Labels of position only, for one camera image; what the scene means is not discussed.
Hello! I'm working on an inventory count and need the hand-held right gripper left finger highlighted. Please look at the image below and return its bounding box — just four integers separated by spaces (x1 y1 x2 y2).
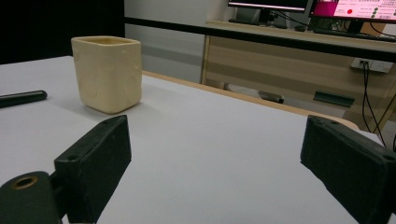
53 114 133 224

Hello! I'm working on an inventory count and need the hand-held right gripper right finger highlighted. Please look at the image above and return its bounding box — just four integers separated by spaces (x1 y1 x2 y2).
300 115 396 224

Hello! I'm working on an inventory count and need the cream square pen holder cup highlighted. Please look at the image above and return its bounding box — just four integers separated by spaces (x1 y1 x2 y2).
70 35 143 115

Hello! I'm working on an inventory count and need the black pen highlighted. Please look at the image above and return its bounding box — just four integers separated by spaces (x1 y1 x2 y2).
0 90 49 109

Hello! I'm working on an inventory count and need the chair base leg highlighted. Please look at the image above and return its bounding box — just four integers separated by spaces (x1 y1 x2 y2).
257 91 285 105

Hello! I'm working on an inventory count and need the light wooden desk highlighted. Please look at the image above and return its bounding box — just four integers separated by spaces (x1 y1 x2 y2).
200 20 396 132

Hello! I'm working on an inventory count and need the black curtain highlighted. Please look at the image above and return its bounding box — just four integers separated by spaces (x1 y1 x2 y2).
0 0 126 65

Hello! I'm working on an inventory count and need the monitor with pink screen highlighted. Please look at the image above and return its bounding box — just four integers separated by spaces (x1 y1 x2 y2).
309 0 396 34

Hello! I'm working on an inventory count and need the black computer monitor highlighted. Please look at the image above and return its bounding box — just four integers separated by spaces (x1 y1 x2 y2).
227 0 310 30

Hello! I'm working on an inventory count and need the dark green desk handle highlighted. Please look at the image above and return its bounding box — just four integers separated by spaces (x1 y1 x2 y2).
313 90 356 108

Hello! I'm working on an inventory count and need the black power cable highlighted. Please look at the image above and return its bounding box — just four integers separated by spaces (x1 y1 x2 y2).
360 61 388 147

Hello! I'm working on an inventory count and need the white wall power socket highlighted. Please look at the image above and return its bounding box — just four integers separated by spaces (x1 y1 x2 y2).
350 58 394 75

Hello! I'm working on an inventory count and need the black horizontal rail bar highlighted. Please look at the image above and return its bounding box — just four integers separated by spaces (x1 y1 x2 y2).
124 16 396 63

